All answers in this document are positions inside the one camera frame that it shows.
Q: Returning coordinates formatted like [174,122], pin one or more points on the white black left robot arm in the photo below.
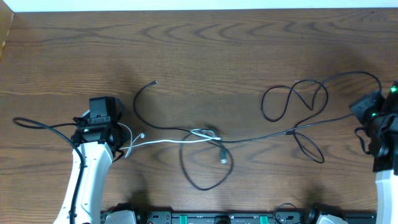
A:
[94,152]

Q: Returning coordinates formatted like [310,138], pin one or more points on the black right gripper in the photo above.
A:
[357,107]

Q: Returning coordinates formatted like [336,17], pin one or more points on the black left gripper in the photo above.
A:
[125,133]

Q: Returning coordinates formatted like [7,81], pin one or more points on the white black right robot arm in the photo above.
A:
[383,148]

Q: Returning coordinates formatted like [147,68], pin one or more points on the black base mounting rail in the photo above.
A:
[201,218]

